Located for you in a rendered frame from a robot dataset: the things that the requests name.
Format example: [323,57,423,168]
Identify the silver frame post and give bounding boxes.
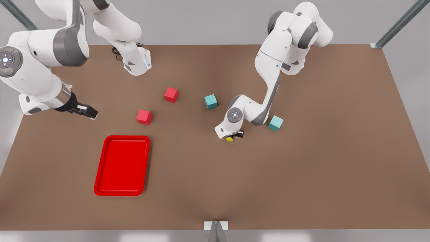
[370,0,430,49]
[0,0,38,31]
[204,221,228,242]

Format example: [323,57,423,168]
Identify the red cube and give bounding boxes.
[164,87,179,103]
[136,110,153,125]

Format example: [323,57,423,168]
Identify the black cable loop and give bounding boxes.
[112,43,144,62]

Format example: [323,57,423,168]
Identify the red rectangular tray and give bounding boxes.
[94,135,151,197]

